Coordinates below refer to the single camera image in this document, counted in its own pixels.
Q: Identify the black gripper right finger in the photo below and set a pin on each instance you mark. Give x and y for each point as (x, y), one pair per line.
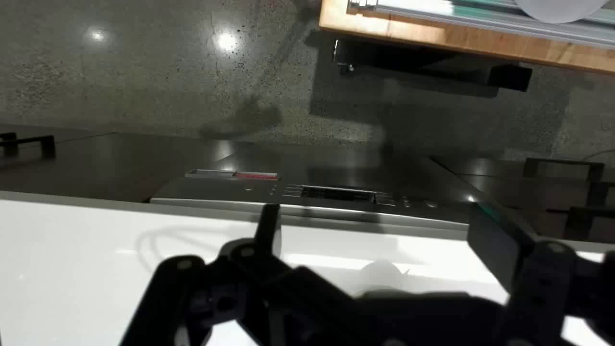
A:
(544, 289)

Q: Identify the aluminium mounting rail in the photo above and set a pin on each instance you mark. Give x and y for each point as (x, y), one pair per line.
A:
(487, 14)

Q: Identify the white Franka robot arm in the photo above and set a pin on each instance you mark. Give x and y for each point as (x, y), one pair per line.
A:
(558, 10)

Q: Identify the wooden table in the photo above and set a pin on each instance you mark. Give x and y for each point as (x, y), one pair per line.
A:
(448, 37)

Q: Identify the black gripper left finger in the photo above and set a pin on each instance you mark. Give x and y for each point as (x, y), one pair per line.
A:
(256, 281)

